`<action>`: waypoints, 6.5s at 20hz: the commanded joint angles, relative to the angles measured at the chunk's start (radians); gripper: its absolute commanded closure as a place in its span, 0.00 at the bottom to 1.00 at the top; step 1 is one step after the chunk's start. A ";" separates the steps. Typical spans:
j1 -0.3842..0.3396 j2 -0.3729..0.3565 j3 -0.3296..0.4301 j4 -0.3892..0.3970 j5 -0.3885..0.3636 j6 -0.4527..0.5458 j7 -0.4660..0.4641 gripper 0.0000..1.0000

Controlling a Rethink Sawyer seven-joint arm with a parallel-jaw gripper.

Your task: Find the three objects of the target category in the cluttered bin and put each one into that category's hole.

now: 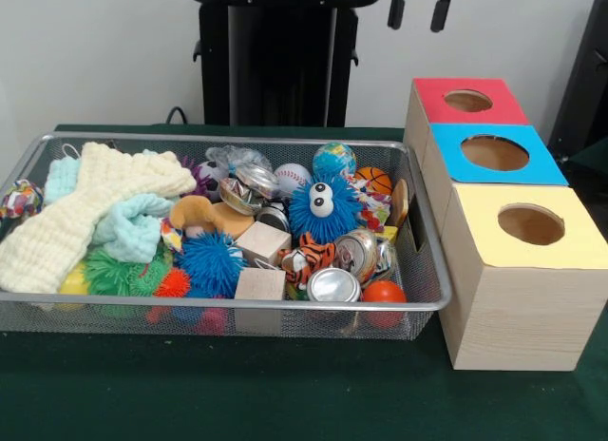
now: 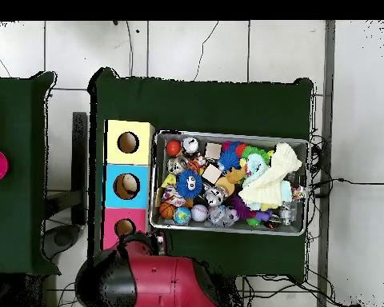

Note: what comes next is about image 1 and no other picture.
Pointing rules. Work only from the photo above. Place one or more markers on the globe print ball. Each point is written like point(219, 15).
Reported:
point(335, 160)

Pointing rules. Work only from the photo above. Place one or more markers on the dark green side tablecloth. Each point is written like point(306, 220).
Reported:
point(594, 156)

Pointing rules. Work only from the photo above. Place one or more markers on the cream knitted cloth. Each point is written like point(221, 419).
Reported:
point(57, 232)

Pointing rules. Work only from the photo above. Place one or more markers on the plain orange ball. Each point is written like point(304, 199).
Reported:
point(385, 291)

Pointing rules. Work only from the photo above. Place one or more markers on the white baseball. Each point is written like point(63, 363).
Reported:
point(292, 177)

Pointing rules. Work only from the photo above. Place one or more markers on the tan plush lion toy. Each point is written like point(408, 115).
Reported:
point(195, 213)

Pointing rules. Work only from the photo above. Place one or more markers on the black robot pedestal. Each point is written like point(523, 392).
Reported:
point(285, 80)

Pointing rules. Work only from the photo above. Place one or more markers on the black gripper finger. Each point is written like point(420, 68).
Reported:
point(441, 8)
point(396, 8)

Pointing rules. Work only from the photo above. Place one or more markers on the wooden box with three holes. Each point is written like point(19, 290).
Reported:
point(522, 317)

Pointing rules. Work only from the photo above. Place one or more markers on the mint green cloth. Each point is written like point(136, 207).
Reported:
point(128, 232)

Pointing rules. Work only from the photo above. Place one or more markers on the tiger plush toy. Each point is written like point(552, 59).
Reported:
point(309, 255)

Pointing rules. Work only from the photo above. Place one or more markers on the plain wooden cube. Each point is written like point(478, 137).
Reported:
point(263, 241)

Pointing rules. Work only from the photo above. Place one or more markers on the small orange basketball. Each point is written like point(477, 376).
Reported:
point(375, 179)

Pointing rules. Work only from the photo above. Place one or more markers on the blue spiky ball with eyes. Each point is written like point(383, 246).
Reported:
point(304, 217)

